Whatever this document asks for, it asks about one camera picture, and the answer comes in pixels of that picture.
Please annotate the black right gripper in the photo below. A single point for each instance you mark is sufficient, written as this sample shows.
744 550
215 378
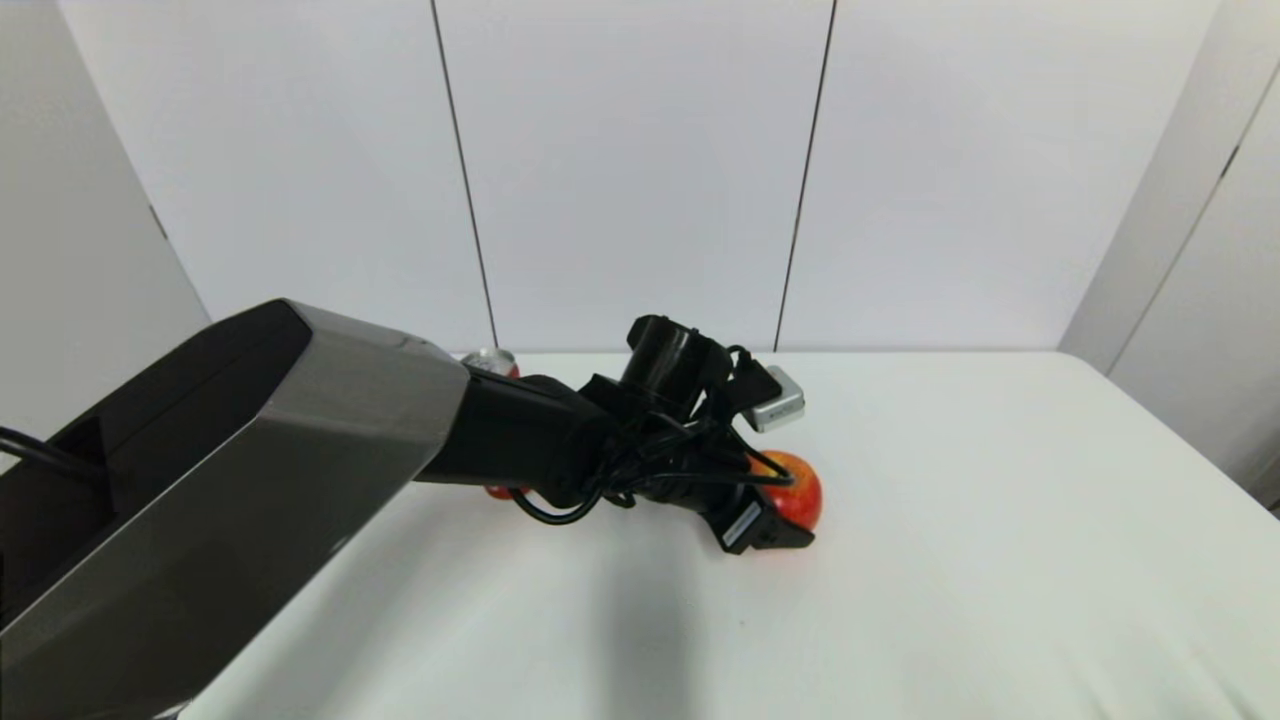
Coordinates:
690 470

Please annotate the red apple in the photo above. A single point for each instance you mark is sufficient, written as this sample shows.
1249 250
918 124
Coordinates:
802 496

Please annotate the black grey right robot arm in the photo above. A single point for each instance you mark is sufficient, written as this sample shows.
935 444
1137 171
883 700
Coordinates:
250 480

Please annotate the red soda can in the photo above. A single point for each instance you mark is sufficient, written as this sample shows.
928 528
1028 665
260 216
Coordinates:
492 360

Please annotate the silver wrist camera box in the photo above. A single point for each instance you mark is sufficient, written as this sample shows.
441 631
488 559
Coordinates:
780 408

